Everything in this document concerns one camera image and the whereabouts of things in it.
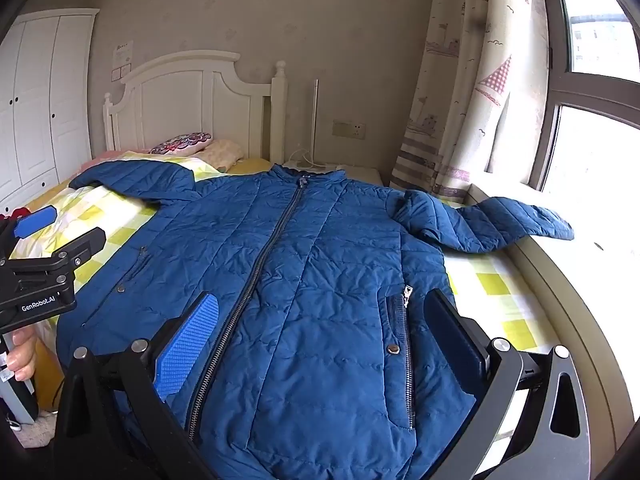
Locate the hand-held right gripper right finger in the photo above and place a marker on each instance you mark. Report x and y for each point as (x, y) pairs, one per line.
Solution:
(452, 345)

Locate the beige pillow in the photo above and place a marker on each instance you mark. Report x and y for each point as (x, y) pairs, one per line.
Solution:
(225, 154)

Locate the white wardrobe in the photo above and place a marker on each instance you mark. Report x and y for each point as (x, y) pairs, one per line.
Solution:
(40, 110)

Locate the patterned pink pillow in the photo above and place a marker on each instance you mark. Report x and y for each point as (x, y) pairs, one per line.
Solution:
(182, 142)

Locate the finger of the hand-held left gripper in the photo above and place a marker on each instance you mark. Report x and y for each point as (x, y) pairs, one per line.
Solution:
(80, 247)
(34, 220)

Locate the white wooden headboard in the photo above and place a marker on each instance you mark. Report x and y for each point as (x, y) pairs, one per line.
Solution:
(195, 105)

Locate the blue quilted jacket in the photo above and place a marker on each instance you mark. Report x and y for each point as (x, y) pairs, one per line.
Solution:
(320, 285)

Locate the yellow checkered bed sheet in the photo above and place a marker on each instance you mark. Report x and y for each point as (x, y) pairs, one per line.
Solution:
(500, 285)

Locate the printed beige curtain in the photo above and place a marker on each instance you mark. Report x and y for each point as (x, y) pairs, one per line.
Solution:
(470, 75)

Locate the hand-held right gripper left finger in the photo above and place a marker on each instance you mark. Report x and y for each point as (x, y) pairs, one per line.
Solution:
(189, 347)

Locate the person's left hand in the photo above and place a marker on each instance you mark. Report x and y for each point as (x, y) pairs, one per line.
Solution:
(24, 357)

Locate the thin metal pole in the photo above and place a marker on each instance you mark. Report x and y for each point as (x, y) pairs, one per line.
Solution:
(315, 120)

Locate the white bedside table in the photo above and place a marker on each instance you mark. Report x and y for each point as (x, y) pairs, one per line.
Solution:
(357, 174)

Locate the beige window sill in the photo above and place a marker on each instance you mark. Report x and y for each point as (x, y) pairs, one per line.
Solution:
(590, 280)

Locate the pink blanket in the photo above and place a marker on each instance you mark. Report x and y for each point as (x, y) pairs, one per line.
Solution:
(120, 156)

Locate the yellow mattress cover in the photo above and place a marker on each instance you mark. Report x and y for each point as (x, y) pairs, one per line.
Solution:
(255, 165)

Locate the dark framed window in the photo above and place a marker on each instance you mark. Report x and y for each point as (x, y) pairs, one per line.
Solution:
(595, 100)

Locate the wall socket plate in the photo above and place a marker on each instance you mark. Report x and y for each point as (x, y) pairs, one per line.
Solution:
(349, 129)

